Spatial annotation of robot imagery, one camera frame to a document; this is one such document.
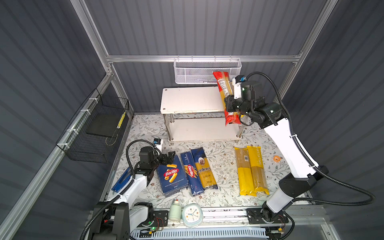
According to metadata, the red yellow spaghetti bag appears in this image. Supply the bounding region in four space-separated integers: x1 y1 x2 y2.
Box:
213 72 241 125

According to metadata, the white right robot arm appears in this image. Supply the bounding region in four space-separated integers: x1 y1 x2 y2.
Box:
219 72 376 223

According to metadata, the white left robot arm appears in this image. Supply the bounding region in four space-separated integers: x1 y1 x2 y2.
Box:
80 138 176 240

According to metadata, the white two-tier metal shelf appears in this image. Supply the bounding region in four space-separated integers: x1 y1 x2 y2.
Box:
161 87 245 142

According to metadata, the blue Barilla rigatoni box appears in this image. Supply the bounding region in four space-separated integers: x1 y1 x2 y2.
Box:
157 155 189 197

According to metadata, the blue Barilla spaghetti box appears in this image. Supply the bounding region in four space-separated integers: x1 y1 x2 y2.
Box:
181 152 204 196

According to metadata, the blue flat box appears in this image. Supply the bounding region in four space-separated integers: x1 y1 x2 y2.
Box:
112 168 132 193

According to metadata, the blue yellow spaghetti bag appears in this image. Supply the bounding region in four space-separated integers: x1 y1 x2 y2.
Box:
191 148 218 190

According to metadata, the small pale green bottle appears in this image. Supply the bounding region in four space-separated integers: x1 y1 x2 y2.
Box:
169 199 182 222

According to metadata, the orange tape roll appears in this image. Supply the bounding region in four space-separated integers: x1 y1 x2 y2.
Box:
273 156 282 163

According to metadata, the mint green alarm clock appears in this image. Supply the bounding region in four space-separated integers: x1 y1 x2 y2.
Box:
182 204 204 228

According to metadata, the yellow spaghetti bag left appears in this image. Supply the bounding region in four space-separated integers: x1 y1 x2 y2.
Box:
235 147 257 197

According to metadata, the yellow spaghetti bag right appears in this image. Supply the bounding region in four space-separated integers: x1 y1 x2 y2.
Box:
247 146 270 195

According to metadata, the white ribbed vent strip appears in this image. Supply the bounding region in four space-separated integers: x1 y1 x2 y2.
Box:
131 227 270 240

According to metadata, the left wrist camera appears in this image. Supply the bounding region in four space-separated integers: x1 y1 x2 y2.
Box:
153 138 163 152

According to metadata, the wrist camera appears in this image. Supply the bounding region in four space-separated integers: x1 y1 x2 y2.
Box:
153 138 163 152
232 75 264 101

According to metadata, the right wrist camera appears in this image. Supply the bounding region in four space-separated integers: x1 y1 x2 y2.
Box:
232 75 264 101

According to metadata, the white wire wall basket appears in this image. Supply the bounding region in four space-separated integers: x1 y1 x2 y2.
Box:
173 58 242 85

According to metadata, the black wire side basket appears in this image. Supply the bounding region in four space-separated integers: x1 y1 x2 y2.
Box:
57 89 130 164

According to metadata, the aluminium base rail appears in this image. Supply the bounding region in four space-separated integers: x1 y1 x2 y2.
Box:
135 205 331 233

